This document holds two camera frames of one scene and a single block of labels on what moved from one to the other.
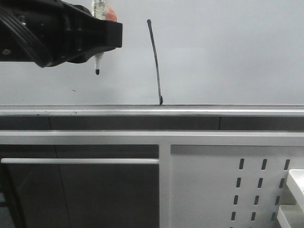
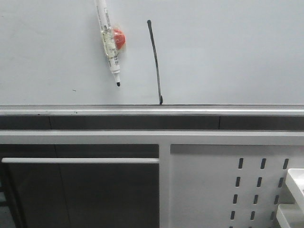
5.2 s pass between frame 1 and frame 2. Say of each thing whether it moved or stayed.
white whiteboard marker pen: moved
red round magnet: moved
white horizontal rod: stayed
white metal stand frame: stayed
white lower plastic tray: stayed
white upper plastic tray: stayed
